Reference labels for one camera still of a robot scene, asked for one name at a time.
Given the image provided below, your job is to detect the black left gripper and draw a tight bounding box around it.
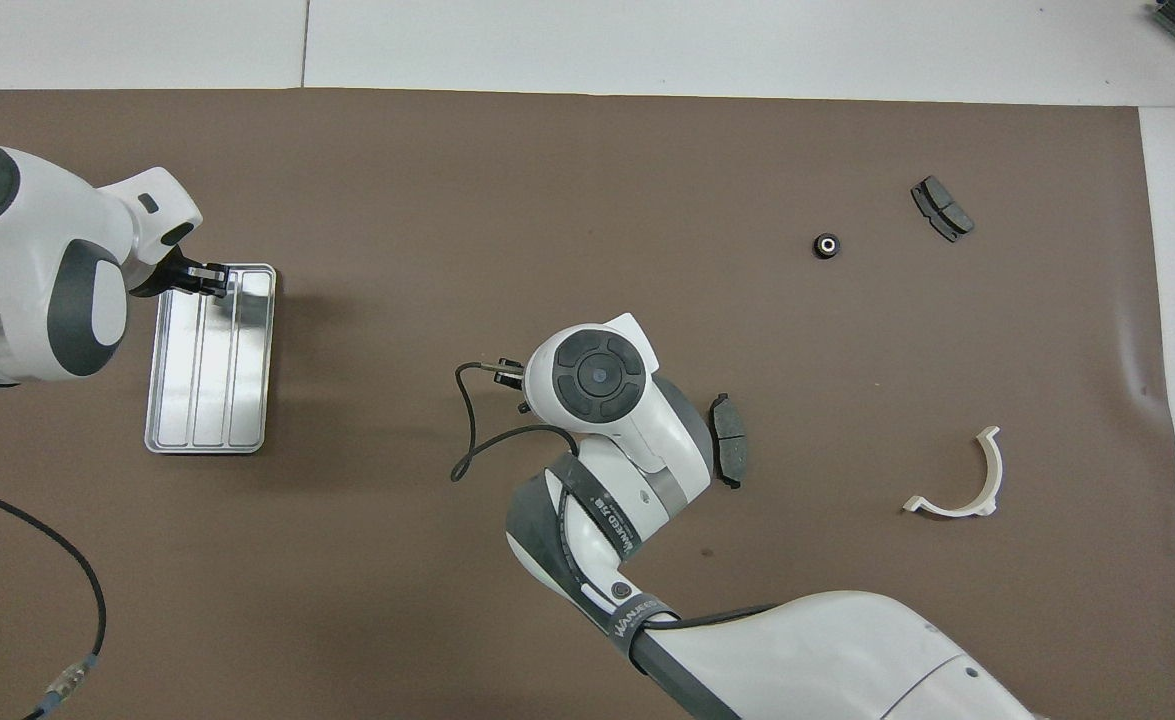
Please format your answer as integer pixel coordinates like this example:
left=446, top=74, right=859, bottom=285
left=127, top=244, right=234, bottom=300

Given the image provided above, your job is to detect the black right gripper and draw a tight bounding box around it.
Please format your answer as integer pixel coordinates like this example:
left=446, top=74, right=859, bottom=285
left=491, top=357, right=534, bottom=415

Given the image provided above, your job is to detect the silver metal tray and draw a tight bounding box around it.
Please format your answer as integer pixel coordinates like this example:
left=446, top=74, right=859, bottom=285
left=144, top=263, right=278, bottom=456

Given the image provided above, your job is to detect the brown table mat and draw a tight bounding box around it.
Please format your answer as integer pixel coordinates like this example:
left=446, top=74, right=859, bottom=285
left=0, top=88, right=1175, bottom=720

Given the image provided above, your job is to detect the long dark brake pad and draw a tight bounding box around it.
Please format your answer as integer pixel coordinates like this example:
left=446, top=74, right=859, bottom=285
left=709, top=393, right=750, bottom=490

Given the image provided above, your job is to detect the white curved plastic clip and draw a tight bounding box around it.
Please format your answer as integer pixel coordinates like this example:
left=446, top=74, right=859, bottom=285
left=903, top=425, right=1004, bottom=519

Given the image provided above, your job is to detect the short dark brake pad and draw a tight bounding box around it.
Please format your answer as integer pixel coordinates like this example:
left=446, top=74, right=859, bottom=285
left=910, top=175, right=976, bottom=244

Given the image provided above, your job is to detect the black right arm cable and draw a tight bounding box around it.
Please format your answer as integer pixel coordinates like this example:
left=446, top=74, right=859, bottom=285
left=450, top=360, right=780, bottom=643

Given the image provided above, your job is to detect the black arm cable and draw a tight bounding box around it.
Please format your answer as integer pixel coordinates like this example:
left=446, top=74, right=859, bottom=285
left=450, top=360, right=780, bottom=643
left=0, top=268, right=109, bottom=720

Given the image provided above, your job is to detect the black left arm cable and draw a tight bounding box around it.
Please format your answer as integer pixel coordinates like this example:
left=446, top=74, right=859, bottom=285
left=0, top=268, right=109, bottom=720

